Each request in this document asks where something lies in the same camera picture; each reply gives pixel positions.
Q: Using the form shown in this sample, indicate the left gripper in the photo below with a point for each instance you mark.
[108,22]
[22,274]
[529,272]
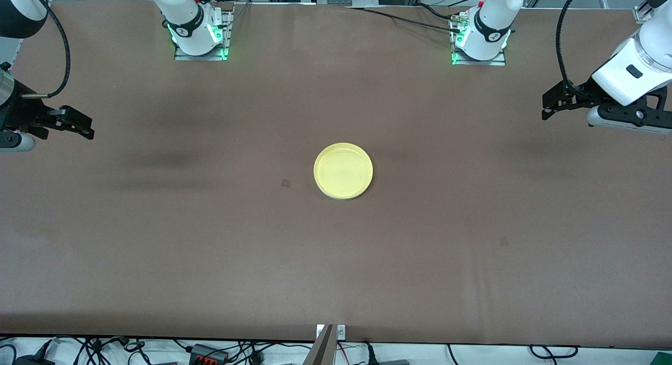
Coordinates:
[580,93]

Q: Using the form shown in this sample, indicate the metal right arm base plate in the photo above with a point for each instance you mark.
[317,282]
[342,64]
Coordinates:
[202,57]

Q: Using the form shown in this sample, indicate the pale green round plate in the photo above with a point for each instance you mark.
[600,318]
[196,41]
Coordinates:
[342,198]

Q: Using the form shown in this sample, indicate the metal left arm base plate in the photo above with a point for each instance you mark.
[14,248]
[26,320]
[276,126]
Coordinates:
[480,63]

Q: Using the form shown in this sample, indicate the aluminium profile post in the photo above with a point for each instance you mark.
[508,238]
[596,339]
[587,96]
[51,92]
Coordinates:
[323,352]

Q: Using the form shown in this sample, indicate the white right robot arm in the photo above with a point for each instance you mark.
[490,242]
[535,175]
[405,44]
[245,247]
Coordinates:
[178,0]

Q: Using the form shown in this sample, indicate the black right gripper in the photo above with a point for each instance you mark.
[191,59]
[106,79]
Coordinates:
[17,113]

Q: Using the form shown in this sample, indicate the black red power strip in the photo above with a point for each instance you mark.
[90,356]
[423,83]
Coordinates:
[209,354]

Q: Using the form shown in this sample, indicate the aluminium table corner bracket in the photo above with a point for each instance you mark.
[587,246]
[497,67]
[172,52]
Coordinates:
[641,14]

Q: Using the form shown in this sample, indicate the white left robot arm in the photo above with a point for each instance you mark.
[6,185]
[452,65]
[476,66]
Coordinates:
[496,8]

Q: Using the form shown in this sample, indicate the yellow round plate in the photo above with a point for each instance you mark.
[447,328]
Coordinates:
[343,170]

